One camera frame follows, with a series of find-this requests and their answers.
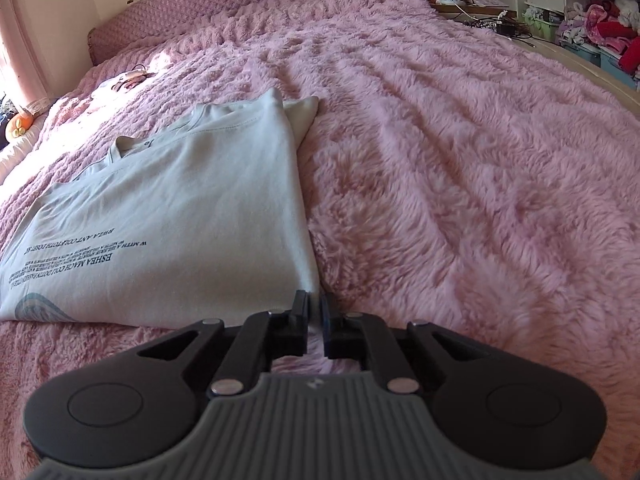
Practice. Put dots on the green storage box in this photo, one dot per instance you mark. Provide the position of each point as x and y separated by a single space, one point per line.
542 25

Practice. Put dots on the pink curtain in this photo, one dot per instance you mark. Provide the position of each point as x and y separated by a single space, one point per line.
20 45

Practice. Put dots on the small pink garment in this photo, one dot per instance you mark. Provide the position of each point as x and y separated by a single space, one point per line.
125 80

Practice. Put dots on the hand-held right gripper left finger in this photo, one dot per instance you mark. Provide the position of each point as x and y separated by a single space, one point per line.
300 317

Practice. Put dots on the pink fluffy blanket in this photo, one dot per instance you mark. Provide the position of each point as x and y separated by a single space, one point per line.
450 185

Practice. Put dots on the blue storage bin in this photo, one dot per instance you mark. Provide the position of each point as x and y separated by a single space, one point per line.
580 54
615 67

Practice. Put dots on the wooden bed frame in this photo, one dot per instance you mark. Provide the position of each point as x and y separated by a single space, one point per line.
595 77

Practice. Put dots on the white power strip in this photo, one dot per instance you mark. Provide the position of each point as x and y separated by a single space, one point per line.
450 1

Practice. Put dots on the orange plush toy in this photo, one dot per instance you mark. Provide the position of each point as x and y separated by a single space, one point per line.
20 124

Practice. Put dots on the pile of red clothes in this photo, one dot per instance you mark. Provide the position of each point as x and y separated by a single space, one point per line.
612 30

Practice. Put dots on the wooden nightstand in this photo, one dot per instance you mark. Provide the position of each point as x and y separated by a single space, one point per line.
485 6

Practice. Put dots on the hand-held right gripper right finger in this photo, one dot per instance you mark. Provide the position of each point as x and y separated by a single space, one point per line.
331 322

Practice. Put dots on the white printed sweatshirt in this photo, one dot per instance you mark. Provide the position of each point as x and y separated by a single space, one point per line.
190 210

